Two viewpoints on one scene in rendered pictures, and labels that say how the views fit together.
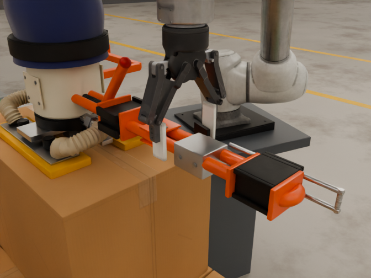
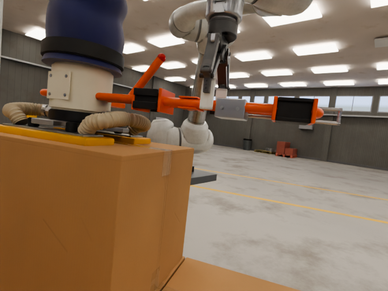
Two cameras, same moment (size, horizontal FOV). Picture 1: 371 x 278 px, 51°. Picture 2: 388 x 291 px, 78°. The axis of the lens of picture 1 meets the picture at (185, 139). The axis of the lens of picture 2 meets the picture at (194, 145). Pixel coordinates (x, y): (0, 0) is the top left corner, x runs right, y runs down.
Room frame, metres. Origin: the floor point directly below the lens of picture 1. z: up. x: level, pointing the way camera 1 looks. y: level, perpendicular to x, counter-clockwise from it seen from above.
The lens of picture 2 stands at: (0.10, 0.30, 1.01)
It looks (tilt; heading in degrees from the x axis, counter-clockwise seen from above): 4 degrees down; 334
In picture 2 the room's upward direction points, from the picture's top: 6 degrees clockwise
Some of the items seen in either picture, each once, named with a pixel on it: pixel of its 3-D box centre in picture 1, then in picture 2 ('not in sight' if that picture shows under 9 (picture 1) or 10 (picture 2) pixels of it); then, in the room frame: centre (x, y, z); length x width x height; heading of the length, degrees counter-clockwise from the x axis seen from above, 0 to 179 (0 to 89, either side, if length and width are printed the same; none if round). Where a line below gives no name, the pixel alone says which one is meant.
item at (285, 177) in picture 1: (263, 184); (293, 111); (0.48, -0.11, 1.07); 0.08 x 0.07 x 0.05; 44
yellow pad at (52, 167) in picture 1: (36, 137); (51, 129); (0.85, 0.37, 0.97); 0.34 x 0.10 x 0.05; 44
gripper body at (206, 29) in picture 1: (185, 52); (220, 41); (0.63, 0.00, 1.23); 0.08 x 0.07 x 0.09; 134
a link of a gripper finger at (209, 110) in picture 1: (208, 120); (220, 101); (0.67, -0.04, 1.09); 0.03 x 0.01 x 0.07; 44
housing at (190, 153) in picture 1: (200, 155); (232, 109); (0.58, -0.03, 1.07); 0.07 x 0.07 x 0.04; 44
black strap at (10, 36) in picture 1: (61, 41); (85, 58); (0.92, 0.29, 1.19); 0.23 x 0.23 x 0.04
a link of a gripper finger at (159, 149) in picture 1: (159, 140); (207, 93); (0.59, 0.04, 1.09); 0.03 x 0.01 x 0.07; 44
